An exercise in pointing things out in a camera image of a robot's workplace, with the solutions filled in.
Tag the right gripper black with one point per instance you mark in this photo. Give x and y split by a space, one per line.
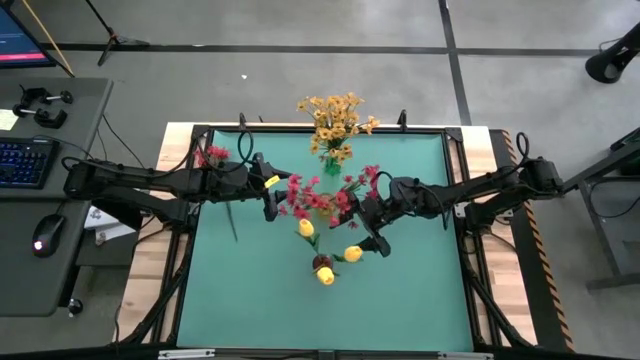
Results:
407 200

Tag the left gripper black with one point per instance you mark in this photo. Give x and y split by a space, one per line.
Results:
235 180

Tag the red artificial flower bunch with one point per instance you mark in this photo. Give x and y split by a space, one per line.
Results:
302 197
341 197
217 152

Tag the yellow artificial tulip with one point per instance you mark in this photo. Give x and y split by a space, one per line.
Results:
306 228
353 253

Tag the green flower stems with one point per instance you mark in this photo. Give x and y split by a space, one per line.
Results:
325 275

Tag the orange artificial flower bunch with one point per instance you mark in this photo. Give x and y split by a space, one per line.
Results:
344 151
330 107

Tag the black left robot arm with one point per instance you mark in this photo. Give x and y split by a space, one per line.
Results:
130 180

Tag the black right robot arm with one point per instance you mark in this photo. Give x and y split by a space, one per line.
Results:
480 185

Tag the red ribbed glass vase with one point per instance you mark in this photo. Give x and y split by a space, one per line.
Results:
322 261

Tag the green glass vase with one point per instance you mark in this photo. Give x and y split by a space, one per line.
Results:
332 169

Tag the yellow tape label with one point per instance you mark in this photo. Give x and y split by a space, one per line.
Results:
272 181

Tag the teal table mat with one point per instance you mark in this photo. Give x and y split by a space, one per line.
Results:
260 310

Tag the white paper sheets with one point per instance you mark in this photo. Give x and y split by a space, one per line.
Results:
107 231

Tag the black panel with hazard stripe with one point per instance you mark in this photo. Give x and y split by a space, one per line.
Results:
547 305

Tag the grey desk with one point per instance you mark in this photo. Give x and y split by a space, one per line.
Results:
80 125

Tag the black tripod stand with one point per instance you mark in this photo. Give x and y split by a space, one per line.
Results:
115 39

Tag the black computer mouse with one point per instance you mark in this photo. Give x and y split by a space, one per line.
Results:
47 235

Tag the black screw clamp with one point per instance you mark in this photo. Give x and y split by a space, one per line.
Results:
35 94
47 119

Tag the backlit black keyboard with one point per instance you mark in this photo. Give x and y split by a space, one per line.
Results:
25 162

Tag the black metal side table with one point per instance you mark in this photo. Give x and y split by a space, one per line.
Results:
615 281

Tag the thin wooden rod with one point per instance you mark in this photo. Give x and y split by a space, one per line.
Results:
47 36

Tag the pale yellow paper note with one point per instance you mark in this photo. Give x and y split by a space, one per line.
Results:
7 120

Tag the black stool base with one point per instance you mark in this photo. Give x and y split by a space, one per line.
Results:
607 67

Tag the computer monitor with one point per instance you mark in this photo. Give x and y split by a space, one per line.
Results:
20 45

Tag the black frame clip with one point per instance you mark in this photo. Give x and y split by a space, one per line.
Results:
242 121
402 119

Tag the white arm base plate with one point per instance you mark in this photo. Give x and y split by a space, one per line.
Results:
459 210

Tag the black metal table frame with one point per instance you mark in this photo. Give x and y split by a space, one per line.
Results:
454 135

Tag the silver metal bracket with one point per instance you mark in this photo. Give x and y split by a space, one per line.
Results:
465 356
185 354

